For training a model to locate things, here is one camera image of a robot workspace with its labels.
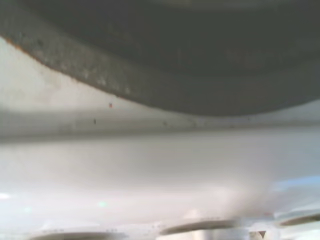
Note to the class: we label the white electric stove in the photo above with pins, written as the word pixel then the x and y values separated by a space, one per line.
pixel 150 162

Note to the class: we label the black wok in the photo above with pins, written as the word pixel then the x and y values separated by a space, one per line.
pixel 187 37

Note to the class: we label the dark grey round pan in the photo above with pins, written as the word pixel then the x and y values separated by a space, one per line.
pixel 75 65

